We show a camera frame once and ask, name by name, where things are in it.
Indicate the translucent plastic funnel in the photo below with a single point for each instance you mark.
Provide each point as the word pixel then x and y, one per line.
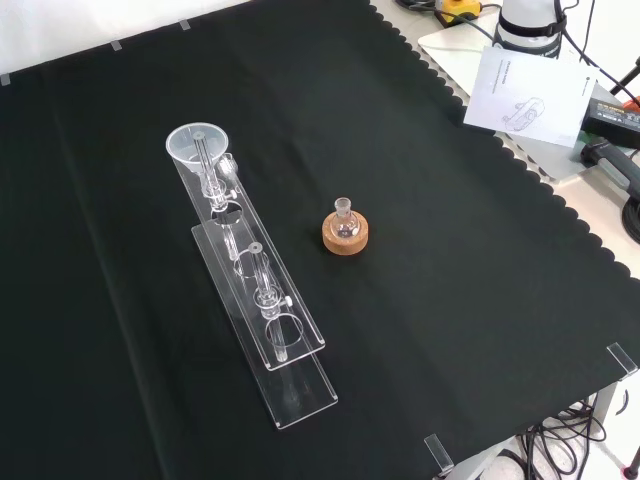
pixel 181 150

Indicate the clear acrylic funnel stand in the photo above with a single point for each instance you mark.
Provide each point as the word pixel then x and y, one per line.
pixel 300 385

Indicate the small glass round-bottom flask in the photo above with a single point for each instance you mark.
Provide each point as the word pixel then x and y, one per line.
pixel 345 225

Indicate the black table cloth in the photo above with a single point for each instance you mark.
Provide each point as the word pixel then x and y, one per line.
pixel 410 320

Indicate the grey tape piece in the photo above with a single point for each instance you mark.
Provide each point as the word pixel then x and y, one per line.
pixel 184 25
pixel 116 45
pixel 4 80

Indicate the white paper booklet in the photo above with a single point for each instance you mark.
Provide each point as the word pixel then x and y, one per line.
pixel 530 95

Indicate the yellow stop button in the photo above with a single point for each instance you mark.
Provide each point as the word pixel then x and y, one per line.
pixel 457 7

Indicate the black power adapter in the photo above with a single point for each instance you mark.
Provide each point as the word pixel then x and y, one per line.
pixel 612 120

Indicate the black tripod leg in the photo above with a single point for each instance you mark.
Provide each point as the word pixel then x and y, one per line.
pixel 625 77

